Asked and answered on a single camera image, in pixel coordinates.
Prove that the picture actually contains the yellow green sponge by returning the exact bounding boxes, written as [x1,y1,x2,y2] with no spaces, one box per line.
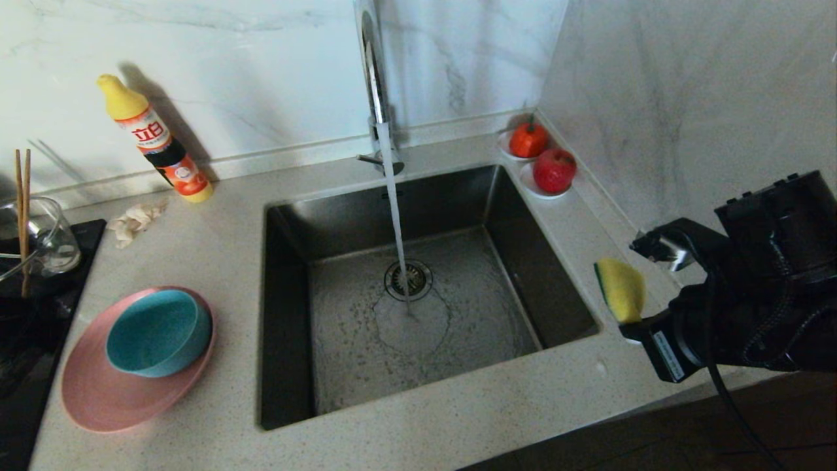
[594,258,647,325]

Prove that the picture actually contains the orange dish soap bottle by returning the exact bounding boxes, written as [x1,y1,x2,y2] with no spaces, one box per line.
[96,73,213,203]

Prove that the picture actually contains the brown wooden chopstick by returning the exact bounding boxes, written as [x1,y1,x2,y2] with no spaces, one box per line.
[14,149,28,298]

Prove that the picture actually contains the stainless steel sink basin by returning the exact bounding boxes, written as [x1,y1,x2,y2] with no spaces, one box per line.
[258,164,601,431]

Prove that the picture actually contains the red apple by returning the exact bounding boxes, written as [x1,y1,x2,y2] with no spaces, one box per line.
[532,148,577,195]

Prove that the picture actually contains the red tomato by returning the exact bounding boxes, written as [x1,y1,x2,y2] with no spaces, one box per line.
[509,119,549,158]

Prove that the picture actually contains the round metal drain strainer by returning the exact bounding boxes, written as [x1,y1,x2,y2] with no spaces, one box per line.
[384,258,434,302]

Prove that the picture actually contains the running water stream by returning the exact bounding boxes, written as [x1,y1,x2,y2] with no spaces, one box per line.
[378,121,414,321]

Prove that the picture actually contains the chrome faucet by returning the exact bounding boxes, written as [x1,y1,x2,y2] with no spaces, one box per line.
[350,0,406,178]

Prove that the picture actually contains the teal bowl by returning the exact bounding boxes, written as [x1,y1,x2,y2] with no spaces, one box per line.
[105,290,212,378]

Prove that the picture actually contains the crumpled paper scrap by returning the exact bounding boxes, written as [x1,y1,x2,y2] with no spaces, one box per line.
[107,198,169,250]

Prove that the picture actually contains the pink plate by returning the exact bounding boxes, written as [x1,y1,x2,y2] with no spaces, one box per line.
[60,286,216,434]

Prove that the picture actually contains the clear glass bowl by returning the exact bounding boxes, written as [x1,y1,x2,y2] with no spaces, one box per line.
[0,196,80,283]

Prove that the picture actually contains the black cooktop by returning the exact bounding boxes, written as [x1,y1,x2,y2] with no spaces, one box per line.
[0,219,107,471]

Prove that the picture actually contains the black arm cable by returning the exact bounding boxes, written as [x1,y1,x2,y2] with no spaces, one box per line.
[701,262,789,471]

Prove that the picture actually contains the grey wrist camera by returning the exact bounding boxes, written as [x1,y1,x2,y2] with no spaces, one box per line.
[629,218,730,273]

